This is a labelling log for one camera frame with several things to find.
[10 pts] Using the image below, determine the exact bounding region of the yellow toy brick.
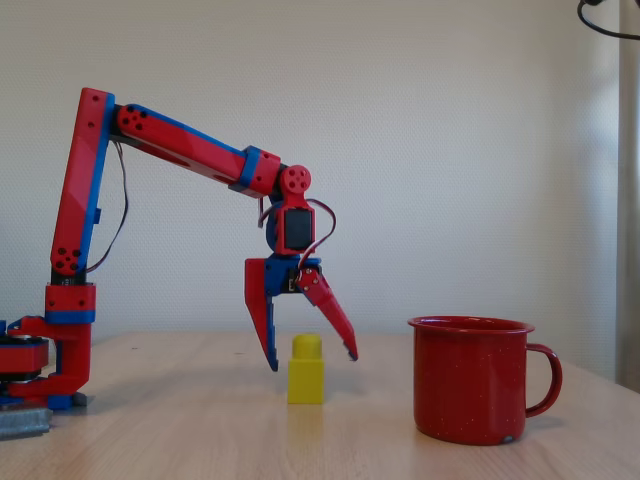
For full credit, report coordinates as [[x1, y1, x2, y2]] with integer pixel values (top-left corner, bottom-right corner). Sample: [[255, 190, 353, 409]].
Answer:
[[286, 333, 326, 405]]

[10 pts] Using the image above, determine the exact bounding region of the long arm servo cable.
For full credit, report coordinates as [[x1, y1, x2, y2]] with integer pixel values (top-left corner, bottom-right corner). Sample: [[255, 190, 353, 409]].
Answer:
[[85, 141, 130, 275]]

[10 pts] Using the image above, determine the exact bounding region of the grey metal clamp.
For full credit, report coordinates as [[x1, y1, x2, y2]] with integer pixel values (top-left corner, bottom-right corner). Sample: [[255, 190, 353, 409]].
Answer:
[[0, 403, 54, 442]]

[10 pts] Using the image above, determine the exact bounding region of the red enamel mug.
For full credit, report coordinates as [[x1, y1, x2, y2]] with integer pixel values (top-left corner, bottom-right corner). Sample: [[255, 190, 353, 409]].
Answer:
[[407, 314, 564, 447]]

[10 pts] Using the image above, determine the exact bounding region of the black hanging cable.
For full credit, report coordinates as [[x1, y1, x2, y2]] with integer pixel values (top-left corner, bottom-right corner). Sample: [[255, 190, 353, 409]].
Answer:
[[576, 0, 640, 42]]

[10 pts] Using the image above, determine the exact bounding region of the gripper servo cable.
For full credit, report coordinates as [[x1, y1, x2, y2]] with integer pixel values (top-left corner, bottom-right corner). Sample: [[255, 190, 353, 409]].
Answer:
[[298, 197, 338, 274]]

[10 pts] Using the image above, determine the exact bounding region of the beige curtain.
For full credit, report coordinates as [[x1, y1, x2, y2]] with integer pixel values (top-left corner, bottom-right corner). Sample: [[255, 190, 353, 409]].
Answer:
[[616, 0, 640, 396]]

